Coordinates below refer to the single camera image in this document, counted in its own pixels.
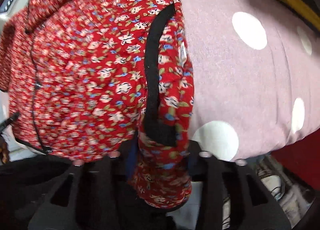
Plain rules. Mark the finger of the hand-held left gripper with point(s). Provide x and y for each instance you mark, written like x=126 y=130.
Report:
x=10 y=121

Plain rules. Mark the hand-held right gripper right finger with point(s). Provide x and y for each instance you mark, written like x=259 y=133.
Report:
x=200 y=167

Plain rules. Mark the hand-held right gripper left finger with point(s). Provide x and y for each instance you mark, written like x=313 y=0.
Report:
x=130 y=165

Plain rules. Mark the red floral padded jacket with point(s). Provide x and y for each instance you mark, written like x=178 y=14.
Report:
x=95 y=74

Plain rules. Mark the pink polka-dot bed sheet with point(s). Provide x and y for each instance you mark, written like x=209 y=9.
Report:
x=237 y=82

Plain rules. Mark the red cloth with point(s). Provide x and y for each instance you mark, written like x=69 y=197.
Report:
x=300 y=157

